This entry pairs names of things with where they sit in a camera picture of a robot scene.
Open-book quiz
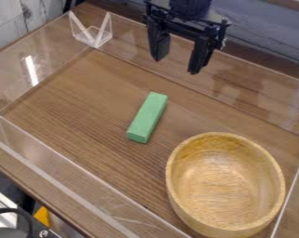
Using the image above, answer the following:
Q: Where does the green rectangular block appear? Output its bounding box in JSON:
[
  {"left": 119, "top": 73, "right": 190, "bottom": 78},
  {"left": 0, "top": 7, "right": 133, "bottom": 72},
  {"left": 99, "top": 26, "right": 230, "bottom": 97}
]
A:
[{"left": 126, "top": 92, "right": 167, "bottom": 143}]

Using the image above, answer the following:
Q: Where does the yellow black device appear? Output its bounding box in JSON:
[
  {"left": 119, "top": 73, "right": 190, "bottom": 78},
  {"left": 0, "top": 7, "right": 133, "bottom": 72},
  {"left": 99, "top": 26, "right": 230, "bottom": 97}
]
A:
[{"left": 12, "top": 205, "right": 62, "bottom": 238}]

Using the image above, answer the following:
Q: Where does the brown wooden bowl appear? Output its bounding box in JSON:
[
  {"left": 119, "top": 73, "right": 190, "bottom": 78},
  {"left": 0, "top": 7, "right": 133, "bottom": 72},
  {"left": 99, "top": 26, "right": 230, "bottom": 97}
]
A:
[{"left": 166, "top": 132, "right": 286, "bottom": 238}]

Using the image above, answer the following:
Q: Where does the clear acrylic corner bracket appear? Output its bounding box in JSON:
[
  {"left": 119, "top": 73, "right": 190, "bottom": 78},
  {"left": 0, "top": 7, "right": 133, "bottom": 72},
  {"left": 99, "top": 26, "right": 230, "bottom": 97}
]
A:
[{"left": 67, "top": 12, "right": 113, "bottom": 48}]

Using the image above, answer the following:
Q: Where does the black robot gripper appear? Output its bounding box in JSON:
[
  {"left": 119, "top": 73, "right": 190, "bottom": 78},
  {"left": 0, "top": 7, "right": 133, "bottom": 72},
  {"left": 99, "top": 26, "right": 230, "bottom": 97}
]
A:
[{"left": 143, "top": 0, "right": 231, "bottom": 74}]

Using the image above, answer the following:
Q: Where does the clear acrylic enclosure wall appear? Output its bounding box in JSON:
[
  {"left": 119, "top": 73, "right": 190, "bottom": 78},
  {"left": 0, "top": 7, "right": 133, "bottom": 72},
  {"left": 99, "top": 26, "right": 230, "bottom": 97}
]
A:
[{"left": 0, "top": 5, "right": 299, "bottom": 238}]

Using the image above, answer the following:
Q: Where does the black cable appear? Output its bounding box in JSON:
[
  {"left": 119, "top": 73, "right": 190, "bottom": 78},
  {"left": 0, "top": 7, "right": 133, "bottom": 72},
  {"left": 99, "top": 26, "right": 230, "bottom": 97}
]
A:
[{"left": 0, "top": 207, "right": 34, "bottom": 238}]

